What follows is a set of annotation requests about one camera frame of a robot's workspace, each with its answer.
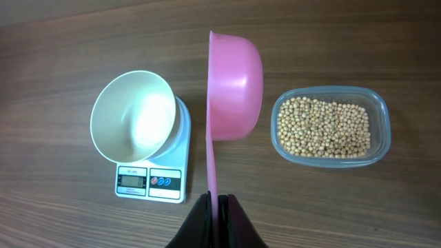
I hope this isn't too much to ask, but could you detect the pile of soybeans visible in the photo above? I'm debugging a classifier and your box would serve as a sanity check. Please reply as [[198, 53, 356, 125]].
[[276, 96, 371, 158]]

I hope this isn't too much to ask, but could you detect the clear plastic container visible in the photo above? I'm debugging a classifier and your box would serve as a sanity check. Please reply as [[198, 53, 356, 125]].
[[271, 86, 391, 168]]

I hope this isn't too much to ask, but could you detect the pink plastic measuring scoop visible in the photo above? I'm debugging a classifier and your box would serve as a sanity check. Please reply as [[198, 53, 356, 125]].
[[205, 31, 263, 247]]

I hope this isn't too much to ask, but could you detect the white bowl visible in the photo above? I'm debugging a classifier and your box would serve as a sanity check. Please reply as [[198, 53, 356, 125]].
[[90, 70, 177, 163]]

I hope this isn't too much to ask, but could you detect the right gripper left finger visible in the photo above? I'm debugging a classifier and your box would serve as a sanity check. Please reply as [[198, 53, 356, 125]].
[[165, 192, 212, 248]]

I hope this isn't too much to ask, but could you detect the white digital kitchen scale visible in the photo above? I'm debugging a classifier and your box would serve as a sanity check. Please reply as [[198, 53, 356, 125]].
[[114, 98, 191, 204]]

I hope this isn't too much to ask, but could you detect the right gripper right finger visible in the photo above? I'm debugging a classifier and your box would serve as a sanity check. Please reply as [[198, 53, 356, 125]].
[[218, 194, 268, 248]]

